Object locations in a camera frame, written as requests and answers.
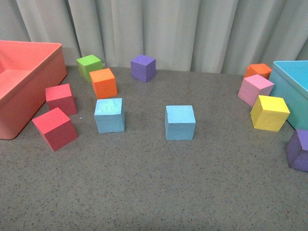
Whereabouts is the green foam cube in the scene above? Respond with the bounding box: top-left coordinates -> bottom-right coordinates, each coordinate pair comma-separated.
76,54 -> 103,83

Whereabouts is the yellow foam cube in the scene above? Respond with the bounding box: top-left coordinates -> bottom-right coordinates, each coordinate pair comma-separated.
250,95 -> 290,132

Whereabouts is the orange foam cube by bin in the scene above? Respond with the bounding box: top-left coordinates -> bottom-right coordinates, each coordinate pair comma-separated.
244,64 -> 272,79

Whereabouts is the purple foam cube near bin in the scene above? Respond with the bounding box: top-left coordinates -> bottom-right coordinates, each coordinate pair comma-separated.
286,129 -> 308,172

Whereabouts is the orange foam cube at left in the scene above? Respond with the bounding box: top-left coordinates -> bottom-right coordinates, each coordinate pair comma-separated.
90,68 -> 117,99

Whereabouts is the purple foam cube at back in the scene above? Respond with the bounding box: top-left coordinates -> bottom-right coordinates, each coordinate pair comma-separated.
130,55 -> 156,82

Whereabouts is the light blue foam cube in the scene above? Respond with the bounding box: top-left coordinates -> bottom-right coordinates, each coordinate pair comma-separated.
165,105 -> 196,141
94,98 -> 125,133

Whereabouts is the grey pleated curtain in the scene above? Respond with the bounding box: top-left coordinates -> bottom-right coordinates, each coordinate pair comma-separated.
0,0 -> 308,75

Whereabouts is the light blue plastic bin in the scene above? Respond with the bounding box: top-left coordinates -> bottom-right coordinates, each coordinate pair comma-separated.
269,60 -> 308,129

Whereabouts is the pink foam cube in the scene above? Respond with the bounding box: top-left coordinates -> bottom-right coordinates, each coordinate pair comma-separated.
238,74 -> 274,106

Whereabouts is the red foam cube front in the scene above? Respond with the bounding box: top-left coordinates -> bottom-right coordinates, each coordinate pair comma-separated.
32,107 -> 78,151

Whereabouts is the coral pink plastic bin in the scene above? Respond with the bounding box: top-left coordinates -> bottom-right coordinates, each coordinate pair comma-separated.
0,40 -> 67,140

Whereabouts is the red foam cube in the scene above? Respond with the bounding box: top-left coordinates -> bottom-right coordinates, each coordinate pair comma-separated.
45,84 -> 77,116
32,107 -> 78,151

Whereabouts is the red foam cube rear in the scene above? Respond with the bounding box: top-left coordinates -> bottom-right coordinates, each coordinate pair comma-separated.
45,84 -> 77,116

